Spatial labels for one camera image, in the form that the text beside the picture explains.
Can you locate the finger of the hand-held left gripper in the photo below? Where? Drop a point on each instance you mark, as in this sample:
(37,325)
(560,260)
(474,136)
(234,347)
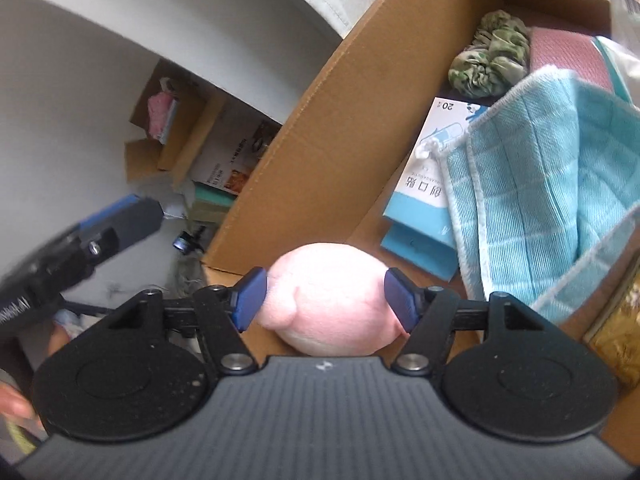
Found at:
(127,225)

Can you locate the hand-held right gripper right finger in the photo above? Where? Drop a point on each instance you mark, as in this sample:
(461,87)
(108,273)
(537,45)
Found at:
(400,300)

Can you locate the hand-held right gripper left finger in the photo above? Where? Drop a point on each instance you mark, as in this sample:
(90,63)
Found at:
(247,300)

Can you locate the pink plush toy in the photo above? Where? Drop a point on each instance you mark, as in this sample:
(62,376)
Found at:
(330,300)

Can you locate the teal checked cloth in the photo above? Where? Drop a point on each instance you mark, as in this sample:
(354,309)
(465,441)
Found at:
(525,185)

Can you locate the large cardboard box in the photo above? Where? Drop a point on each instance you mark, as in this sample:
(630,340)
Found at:
(350,110)

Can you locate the person's left hand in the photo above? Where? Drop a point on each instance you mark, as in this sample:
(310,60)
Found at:
(17,405)

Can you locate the green books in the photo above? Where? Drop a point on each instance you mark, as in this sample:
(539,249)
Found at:
(210,202)

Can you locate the blue white bandage box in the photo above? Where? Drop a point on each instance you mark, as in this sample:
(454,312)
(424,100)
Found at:
(425,200)

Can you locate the small cardboard box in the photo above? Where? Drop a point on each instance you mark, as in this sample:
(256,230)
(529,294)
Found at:
(190,125)

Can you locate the pink packet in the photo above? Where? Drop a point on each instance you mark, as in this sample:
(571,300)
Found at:
(160,110)

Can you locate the printed white box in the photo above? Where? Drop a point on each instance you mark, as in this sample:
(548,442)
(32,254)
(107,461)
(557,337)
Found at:
(225,155)

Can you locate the golden packet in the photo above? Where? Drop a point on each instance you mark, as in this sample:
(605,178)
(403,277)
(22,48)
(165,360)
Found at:
(620,335)

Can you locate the camouflage scrunchie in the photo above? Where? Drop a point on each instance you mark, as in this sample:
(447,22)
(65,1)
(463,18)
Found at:
(490,60)

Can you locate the pink ribbed cloth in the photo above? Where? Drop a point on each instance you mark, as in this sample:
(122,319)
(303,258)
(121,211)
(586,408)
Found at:
(565,50)

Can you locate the white plastic packet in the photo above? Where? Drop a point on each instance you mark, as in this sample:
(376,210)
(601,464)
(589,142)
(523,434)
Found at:
(625,15)

